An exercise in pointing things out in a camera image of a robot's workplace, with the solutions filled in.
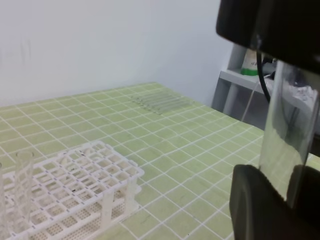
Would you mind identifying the white bottle green band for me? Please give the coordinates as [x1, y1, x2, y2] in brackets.
[240, 49, 258, 76]

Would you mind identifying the clear glass test tube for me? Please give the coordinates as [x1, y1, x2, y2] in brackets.
[258, 61, 320, 205]

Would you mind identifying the row of spare glass tubes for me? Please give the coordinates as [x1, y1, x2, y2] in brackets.
[131, 91, 194, 115]

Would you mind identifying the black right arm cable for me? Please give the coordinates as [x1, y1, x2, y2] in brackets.
[254, 49, 301, 133]

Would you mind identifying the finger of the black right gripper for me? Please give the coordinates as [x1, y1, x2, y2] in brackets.
[216, 0, 320, 68]

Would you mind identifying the grey metal shelf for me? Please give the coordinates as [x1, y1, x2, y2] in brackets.
[211, 44, 269, 130]

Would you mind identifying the green checked tablecloth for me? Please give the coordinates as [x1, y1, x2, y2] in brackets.
[0, 83, 264, 240]

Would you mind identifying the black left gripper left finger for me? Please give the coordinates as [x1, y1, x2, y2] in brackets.
[229, 164, 320, 240]

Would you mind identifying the white test tube rack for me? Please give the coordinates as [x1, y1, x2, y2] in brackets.
[0, 141, 144, 240]

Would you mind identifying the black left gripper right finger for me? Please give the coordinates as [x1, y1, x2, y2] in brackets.
[286, 164, 320, 220]

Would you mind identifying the glass tube in rack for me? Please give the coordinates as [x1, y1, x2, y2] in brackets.
[14, 150, 34, 233]

